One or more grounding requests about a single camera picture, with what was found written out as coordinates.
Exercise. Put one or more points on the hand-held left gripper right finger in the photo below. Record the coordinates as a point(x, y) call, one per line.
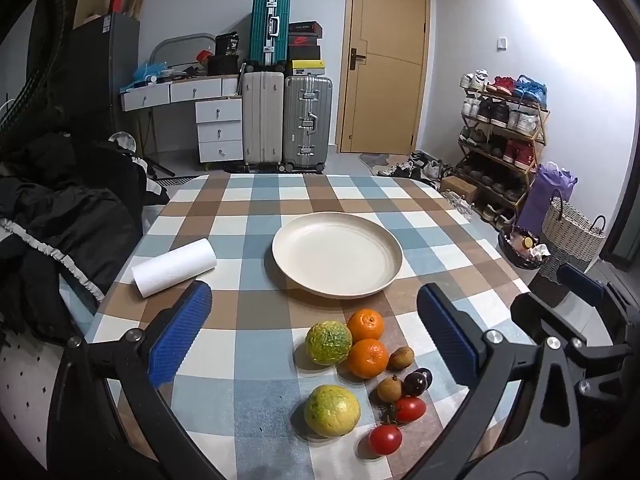
point(447, 332)

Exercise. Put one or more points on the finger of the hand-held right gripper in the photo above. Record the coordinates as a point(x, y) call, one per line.
point(532, 312)
point(580, 281)

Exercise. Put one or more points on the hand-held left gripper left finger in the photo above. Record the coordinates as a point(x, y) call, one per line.
point(180, 332)

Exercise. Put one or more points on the small brown longan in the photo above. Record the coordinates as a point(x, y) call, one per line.
point(401, 357)
point(390, 389)

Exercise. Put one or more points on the dark purple round fruit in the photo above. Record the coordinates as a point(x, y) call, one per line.
point(417, 381)

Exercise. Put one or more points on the orange tangerine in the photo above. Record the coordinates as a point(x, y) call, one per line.
point(368, 358)
point(365, 325)

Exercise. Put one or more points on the red tomato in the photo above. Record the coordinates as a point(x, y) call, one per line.
point(385, 439)
point(410, 408)

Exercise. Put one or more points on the green mottled round fruit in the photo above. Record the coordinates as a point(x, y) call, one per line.
point(328, 342)

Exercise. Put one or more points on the cream round plate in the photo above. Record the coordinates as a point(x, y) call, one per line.
point(336, 255)

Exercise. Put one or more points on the yellow-green round fruit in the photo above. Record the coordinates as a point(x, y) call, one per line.
point(332, 410)

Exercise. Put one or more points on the woven laundry basket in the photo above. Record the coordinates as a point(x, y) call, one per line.
point(570, 235)

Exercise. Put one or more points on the dark round basket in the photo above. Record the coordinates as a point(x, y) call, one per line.
point(515, 255)

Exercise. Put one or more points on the white paper towel roll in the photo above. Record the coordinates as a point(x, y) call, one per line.
point(172, 267)

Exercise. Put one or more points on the purple gift bag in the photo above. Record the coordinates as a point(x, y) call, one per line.
point(542, 195)

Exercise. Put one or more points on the checkered tablecloth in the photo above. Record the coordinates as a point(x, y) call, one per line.
point(240, 220)

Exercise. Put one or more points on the brown cardboard box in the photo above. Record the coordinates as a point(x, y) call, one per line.
point(459, 187)

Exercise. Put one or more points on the grey ruffled bedding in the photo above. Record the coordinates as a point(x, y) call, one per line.
point(52, 255)

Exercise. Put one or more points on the striped floor mat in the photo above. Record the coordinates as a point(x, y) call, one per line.
point(185, 179)

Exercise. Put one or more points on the wooden shoe rack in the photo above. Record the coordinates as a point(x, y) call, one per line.
point(537, 132)

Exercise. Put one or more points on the white dotted sheet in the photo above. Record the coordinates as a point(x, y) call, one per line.
point(25, 390)

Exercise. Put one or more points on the black tripod stand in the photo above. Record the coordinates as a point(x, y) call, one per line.
point(156, 167)

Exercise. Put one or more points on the pile of shoes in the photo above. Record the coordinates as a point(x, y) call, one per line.
point(415, 165)

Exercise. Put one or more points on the pile of black clothing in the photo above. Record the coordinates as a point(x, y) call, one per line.
point(65, 195)

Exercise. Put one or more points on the rows of assorted sneakers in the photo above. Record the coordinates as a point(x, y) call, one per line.
point(500, 112)

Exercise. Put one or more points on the grey doormat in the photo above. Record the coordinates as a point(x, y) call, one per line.
point(372, 160)

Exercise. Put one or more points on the small white round fan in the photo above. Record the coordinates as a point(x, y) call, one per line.
point(122, 141)

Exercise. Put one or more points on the white desk with drawers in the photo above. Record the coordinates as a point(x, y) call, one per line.
point(217, 130)

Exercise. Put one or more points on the beige hard suitcase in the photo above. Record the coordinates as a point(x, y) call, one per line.
point(262, 120)

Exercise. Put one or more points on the silver hard suitcase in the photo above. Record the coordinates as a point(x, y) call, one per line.
point(306, 120)

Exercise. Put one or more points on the tan wooden door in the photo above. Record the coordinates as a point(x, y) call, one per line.
point(385, 85)

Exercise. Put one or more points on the blue plastic bag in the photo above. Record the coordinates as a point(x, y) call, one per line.
point(150, 71)

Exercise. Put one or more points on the dark refrigerator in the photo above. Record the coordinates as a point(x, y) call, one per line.
point(105, 75)

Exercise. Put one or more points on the black storage box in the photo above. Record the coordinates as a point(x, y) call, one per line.
point(222, 65)

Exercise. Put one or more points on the small red object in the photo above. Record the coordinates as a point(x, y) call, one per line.
point(204, 54)

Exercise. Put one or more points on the black bag with white print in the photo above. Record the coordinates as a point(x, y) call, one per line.
point(227, 44)

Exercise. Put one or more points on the yellow black shoe box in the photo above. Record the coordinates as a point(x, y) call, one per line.
point(307, 66)

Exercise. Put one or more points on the plain black shoe box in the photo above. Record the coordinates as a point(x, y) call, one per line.
point(304, 53)

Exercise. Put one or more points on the teal hard suitcase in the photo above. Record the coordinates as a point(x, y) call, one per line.
point(267, 30)

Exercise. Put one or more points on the red print shoe box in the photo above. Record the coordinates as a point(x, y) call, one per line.
point(304, 40)

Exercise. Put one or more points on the brown cardboard piece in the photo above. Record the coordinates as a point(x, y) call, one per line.
point(136, 0)

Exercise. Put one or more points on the grey arched mirror frame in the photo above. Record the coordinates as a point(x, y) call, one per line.
point(175, 38)

